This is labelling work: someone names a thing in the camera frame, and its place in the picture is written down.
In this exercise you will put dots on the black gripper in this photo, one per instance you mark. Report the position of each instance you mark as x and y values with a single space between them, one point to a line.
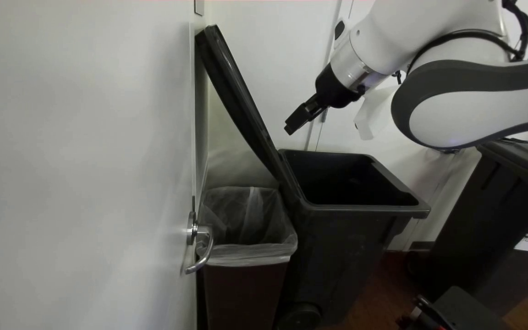
338 88

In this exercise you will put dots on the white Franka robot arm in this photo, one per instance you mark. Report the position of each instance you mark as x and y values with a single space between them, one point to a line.
459 91

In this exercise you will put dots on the clear plastic bin liner bag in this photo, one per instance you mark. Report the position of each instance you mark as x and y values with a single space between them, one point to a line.
247 220

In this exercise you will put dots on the big black trash bin body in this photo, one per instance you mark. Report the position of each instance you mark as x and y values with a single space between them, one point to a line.
338 256

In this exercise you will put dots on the small dark brown trash bin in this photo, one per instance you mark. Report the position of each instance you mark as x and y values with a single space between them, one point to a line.
247 295

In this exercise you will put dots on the black bin with paper label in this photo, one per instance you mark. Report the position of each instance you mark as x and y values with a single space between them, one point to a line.
490 212

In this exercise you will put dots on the small door hinge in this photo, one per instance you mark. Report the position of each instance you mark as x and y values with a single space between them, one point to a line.
340 27

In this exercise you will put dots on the white door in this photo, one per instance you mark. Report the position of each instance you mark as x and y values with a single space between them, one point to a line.
82 165

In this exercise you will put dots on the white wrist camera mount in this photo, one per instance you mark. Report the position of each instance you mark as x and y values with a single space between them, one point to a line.
371 115

